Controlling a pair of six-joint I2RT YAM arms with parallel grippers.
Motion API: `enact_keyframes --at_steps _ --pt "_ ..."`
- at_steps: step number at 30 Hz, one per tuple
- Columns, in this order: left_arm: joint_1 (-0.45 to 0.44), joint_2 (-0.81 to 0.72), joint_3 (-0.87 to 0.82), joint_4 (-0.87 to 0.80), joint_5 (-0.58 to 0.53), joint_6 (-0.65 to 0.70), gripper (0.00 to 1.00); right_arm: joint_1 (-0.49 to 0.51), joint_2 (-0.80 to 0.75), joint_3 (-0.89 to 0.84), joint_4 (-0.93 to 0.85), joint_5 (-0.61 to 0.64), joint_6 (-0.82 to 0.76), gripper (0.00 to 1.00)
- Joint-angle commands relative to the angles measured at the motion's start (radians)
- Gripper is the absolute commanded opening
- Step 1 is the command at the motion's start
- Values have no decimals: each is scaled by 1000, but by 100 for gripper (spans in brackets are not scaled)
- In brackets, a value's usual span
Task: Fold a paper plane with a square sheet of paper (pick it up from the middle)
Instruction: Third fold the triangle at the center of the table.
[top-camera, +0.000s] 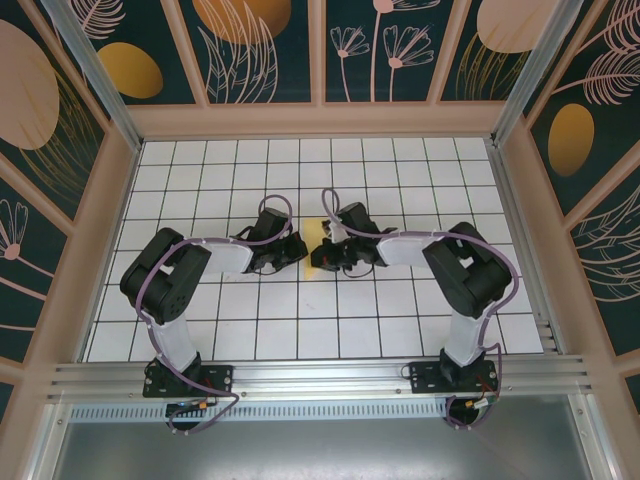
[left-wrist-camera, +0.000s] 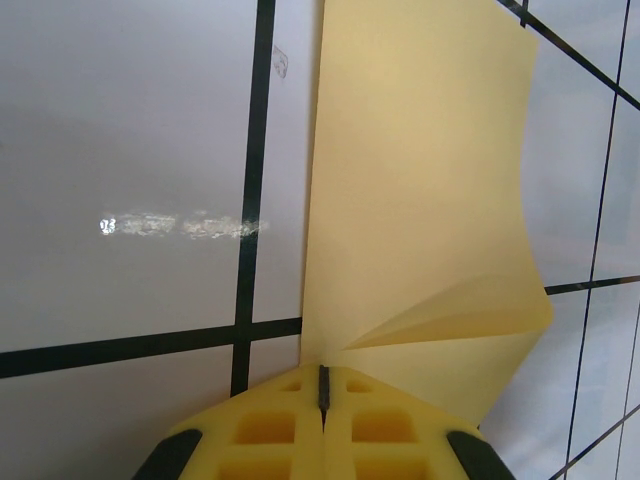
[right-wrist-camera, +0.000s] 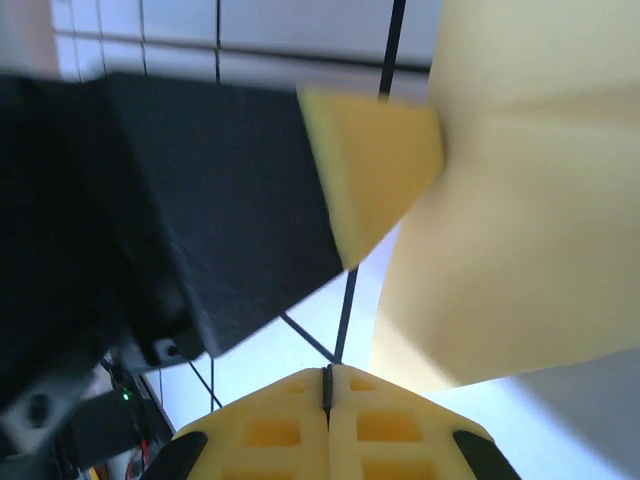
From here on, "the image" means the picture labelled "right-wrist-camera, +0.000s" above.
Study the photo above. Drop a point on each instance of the yellow cloth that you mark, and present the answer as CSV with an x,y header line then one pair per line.
x,y
525,225

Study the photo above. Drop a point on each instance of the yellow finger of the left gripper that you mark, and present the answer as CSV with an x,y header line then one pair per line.
x,y
375,165

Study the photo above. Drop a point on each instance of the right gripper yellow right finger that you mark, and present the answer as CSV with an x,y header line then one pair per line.
x,y
390,435

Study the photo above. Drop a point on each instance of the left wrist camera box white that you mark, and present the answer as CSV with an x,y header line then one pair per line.
x,y
30,417

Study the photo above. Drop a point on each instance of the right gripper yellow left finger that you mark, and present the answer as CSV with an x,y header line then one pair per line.
x,y
270,435

